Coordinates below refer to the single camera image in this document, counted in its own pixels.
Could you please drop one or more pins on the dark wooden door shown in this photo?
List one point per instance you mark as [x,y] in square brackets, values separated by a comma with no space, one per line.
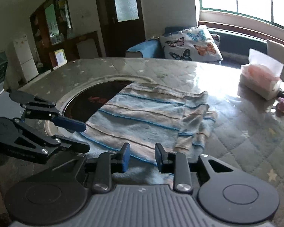
[122,25]

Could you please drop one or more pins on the beige cushion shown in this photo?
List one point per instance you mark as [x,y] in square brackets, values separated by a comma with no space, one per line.
[280,59]

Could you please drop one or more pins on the butterfly print pillow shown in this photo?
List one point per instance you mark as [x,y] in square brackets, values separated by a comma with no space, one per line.
[192,44]

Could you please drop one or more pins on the blue cushion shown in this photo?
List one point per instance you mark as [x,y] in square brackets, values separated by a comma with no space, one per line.
[146,49]

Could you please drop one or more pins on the dark wooden cabinet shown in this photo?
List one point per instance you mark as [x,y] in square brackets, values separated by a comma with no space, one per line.
[55,40]

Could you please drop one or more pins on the white refrigerator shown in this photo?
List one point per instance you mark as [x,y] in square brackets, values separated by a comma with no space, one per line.
[24,59]

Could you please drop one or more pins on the dark green sofa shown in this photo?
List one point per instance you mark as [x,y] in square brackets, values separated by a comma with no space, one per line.
[233,46]

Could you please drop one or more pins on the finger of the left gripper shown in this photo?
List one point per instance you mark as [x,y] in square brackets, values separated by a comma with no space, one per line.
[69,124]
[75,146]

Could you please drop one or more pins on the clear plastic tissue box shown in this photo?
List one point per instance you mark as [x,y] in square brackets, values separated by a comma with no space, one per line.
[262,74]

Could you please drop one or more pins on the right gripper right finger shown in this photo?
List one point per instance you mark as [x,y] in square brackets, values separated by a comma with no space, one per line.
[161,157]

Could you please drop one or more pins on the blue striped knitted garment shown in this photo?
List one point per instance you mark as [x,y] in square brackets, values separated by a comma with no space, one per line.
[146,114]

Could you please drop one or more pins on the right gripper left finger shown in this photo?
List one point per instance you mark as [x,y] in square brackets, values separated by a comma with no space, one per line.
[125,156]

